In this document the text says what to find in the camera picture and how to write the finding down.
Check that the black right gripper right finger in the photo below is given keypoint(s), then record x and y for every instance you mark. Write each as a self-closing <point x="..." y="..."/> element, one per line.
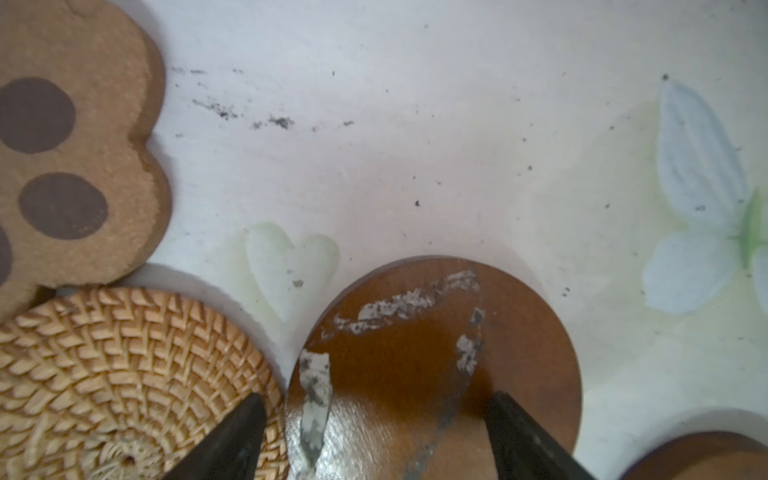
<point x="522" y="448"/>

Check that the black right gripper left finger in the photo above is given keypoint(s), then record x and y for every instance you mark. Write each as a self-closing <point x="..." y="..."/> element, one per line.
<point x="231" y="450"/>

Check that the scratched brown wooden round coaster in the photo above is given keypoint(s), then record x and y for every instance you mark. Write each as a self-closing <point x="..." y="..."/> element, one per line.
<point x="394" y="379"/>

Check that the woven rattan round coaster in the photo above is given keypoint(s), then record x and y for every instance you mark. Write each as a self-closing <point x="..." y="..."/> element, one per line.
<point x="122" y="383"/>

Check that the plain brown wooden round coaster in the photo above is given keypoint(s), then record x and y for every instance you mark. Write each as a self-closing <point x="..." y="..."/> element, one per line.
<point x="703" y="455"/>

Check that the cork paw print coaster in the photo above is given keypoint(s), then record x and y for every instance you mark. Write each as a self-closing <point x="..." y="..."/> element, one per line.
<point x="83" y="201"/>

